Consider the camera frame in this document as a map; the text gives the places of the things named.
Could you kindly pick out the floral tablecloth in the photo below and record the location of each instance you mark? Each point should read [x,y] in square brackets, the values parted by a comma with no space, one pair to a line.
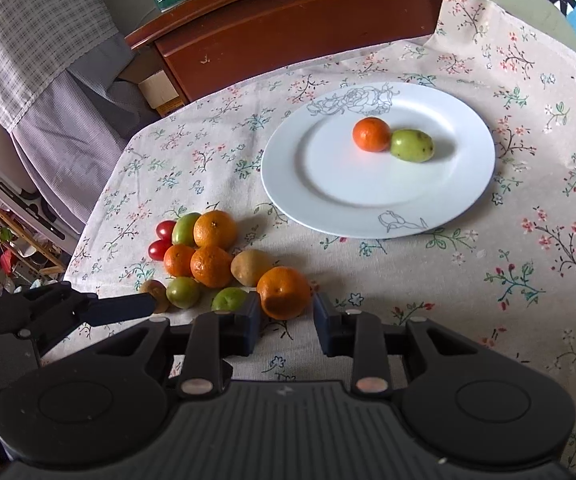
[518,260]

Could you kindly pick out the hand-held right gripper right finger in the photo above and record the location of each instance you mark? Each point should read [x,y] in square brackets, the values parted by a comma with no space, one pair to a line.
[324,327]

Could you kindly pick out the pale green cushion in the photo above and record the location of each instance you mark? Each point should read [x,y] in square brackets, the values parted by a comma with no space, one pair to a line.
[528,5]

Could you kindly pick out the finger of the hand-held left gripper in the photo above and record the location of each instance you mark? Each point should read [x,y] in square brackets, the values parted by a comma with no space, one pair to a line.
[118,308]

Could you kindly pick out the lilac plaid cloth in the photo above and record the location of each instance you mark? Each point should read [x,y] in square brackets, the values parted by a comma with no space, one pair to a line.
[68,130]

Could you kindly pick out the small brown kiwi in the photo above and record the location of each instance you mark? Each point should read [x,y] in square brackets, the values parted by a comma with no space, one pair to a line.
[152,287]

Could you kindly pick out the white plate with line drawings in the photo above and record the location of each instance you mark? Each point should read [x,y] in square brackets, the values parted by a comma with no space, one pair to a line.
[328,170]

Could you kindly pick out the green jujube with brown spots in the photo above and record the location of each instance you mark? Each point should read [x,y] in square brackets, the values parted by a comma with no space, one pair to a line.
[412,145]

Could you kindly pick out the green lime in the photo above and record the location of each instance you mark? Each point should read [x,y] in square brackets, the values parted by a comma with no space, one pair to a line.
[229,300]
[183,292]

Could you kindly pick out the small open cardboard box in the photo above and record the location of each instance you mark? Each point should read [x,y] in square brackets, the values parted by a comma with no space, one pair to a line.
[155,87]

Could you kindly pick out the orange mandarin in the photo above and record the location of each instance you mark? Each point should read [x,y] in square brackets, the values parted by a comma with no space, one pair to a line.
[371,134]
[211,266]
[215,230]
[178,261]
[283,293]

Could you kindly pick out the red cherry tomato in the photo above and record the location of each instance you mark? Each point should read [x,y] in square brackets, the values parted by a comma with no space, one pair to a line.
[159,250]
[165,230]

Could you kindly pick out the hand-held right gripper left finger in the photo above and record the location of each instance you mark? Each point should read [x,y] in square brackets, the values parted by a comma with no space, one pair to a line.
[251,325]

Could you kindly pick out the brown wooden cabinet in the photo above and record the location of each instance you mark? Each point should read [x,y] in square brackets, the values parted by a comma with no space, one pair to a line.
[293,25]

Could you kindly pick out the brown kiwi fruit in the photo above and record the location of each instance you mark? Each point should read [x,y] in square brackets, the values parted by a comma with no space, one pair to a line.
[251,267]

